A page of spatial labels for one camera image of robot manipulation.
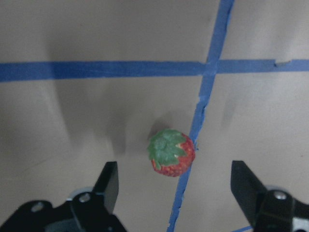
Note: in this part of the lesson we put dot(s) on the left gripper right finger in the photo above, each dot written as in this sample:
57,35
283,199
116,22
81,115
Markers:
265,210

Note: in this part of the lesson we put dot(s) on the strawberry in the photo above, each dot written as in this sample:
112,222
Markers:
171,152

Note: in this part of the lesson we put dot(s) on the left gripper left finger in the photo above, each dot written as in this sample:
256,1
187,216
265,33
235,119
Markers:
93,210

